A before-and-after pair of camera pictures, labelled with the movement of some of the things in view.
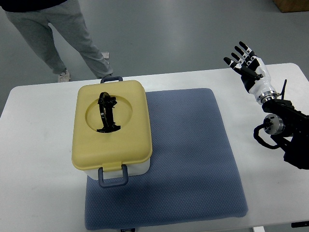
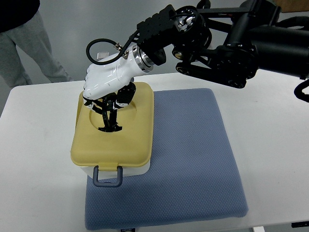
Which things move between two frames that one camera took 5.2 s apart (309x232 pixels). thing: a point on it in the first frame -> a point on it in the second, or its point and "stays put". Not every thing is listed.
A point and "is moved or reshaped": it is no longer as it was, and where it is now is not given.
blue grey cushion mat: x=193 y=175 stays put
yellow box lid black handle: x=111 y=124 is moved or reshaped
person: x=32 y=18 -> x=20 y=23
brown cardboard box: x=292 y=6 stays put
